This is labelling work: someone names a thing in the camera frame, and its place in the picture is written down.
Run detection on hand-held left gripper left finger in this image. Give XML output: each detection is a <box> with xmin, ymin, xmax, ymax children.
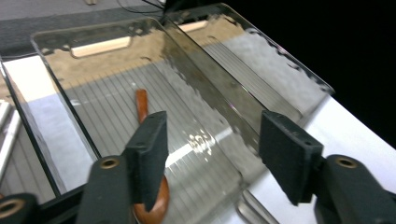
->
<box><xmin>76</xmin><ymin>110</ymin><xmax>171</xmax><ymax>224</ymax></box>

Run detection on white table cover sheet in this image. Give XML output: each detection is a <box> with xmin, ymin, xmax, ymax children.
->
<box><xmin>0</xmin><ymin>54</ymin><xmax>396</xmax><ymax>224</ymax></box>

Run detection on smoky clear plastic bin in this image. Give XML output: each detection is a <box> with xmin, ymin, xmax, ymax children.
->
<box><xmin>0</xmin><ymin>58</ymin><xmax>68</xmax><ymax>200</ymax></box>
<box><xmin>31</xmin><ymin>17</ymin><xmax>269</xmax><ymax>224</ymax></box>
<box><xmin>162</xmin><ymin>3</ymin><xmax>335</xmax><ymax>132</ymax></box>

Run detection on black curtain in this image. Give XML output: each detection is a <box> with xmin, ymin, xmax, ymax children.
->
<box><xmin>222</xmin><ymin>0</ymin><xmax>396</xmax><ymax>147</ymax></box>

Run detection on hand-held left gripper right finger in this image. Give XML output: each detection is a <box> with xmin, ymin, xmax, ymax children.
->
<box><xmin>258</xmin><ymin>110</ymin><xmax>396</xmax><ymax>224</ymax></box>

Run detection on brown spoon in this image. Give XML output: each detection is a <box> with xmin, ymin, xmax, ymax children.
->
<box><xmin>132</xmin><ymin>89</ymin><xmax>172</xmax><ymax>224</ymax></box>

